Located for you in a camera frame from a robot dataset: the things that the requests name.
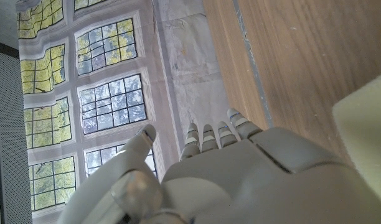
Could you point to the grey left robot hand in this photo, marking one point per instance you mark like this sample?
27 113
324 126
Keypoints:
240 186

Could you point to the grey tape outline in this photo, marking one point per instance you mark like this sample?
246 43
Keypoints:
249 53

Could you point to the pale yellow block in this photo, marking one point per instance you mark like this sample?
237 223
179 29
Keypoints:
365 130

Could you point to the printed window backdrop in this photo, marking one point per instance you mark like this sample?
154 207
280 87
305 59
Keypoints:
115 93

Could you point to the black perforated panel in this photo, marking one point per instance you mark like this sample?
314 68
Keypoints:
10 140

